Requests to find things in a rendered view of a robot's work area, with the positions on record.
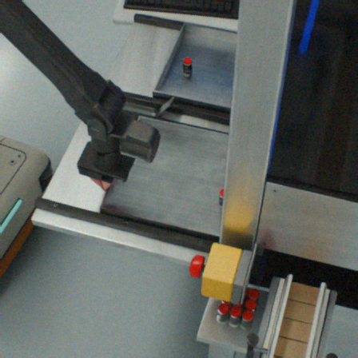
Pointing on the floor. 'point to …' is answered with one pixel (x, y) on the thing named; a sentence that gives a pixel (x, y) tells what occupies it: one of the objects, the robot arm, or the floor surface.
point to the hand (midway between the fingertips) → (106, 186)
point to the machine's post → (253, 120)
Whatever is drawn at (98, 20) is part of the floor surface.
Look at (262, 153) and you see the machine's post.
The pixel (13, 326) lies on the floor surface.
